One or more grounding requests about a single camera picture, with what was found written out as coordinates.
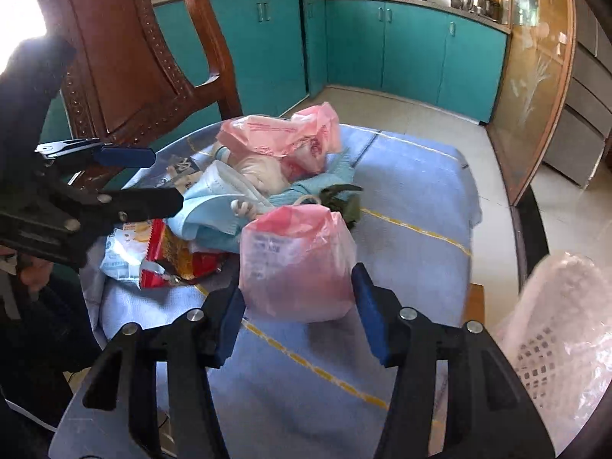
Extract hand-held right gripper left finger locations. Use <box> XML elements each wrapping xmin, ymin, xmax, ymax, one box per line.
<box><xmin>82</xmin><ymin>280</ymin><xmax>247</xmax><ymax>459</ymax></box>

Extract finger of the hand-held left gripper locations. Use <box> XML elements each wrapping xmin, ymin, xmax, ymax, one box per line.
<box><xmin>52</xmin><ymin>186</ymin><xmax>184</xmax><ymax>240</ymax></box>
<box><xmin>34</xmin><ymin>138</ymin><xmax>157</xmax><ymax>169</ymax></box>

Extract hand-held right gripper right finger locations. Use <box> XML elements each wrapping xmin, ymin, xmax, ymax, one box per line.
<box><xmin>351</xmin><ymin>263</ymin><xmax>558</xmax><ymax>459</ymax></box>

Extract red snack packet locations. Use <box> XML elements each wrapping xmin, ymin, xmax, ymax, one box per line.
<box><xmin>140</xmin><ymin>220</ymin><xmax>228</xmax><ymax>290</ymax></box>

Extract blue face mask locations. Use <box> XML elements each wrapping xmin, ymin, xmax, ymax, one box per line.
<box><xmin>179</xmin><ymin>160</ymin><xmax>275</xmax><ymax>240</ymax></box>

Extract pink plastic bag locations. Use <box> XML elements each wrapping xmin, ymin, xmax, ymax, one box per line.
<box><xmin>217</xmin><ymin>102</ymin><xmax>342</xmax><ymax>175</ymax></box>
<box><xmin>239</xmin><ymin>205</ymin><xmax>358</xmax><ymax>323</ymax></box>

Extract white perforated waste basket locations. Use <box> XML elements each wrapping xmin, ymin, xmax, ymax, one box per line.
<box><xmin>492</xmin><ymin>251</ymin><xmax>612</xmax><ymax>450</ymax></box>

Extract person's left hand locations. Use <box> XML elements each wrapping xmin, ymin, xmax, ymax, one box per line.
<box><xmin>16</xmin><ymin>253</ymin><xmax>55</xmax><ymax>295</ymax></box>

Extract white snack packet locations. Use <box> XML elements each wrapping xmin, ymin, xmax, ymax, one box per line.
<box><xmin>99</xmin><ymin>220</ymin><xmax>158</xmax><ymax>283</ymax></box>

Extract carved wooden chair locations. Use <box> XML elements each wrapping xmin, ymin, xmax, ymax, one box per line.
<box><xmin>29</xmin><ymin>0</ymin><xmax>242</xmax><ymax>192</ymax></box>

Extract blue cloth with yellow lines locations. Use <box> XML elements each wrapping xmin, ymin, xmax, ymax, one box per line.
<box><xmin>88</xmin><ymin>122</ymin><xmax>481</xmax><ymax>459</ymax></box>

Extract crumpled clear plastic bag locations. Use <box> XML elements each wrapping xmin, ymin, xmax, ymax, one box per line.
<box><xmin>213</xmin><ymin>146</ymin><xmax>295</xmax><ymax>197</ymax></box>

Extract teal cloth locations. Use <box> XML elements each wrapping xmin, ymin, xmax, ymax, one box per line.
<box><xmin>196</xmin><ymin>150</ymin><xmax>359</xmax><ymax>254</ymax></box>

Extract person's dark clothing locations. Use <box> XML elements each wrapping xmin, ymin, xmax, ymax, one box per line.
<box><xmin>0</xmin><ymin>244</ymin><xmax>111</xmax><ymax>459</ymax></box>

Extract crumpled pink plastic bag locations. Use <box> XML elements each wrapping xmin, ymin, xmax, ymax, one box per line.
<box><xmin>217</xmin><ymin>102</ymin><xmax>342</xmax><ymax>175</ymax></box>

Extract teal kitchen cabinets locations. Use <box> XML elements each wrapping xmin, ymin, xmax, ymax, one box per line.
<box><xmin>38</xmin><ymin>0</ymin><xmax>510</xmax><ymax>154</ymax></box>

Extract wood framed glass door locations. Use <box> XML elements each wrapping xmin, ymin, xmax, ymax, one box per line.
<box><xmin>488</xmin><ymin>0</ymin><xmax>577</xmax><ymax>206</ymax></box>

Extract grey refrigerator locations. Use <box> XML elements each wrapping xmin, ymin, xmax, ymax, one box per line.
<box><xmin>542</xmin><ymin>0</ymin><xmax>612</xmax><ymax>187</ymax></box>

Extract steel stock pots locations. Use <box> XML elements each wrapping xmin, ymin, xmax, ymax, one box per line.
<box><xmin>464</xmin><ymin>0</ymin><xmax>500</xmax><ymax>20</ymax></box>

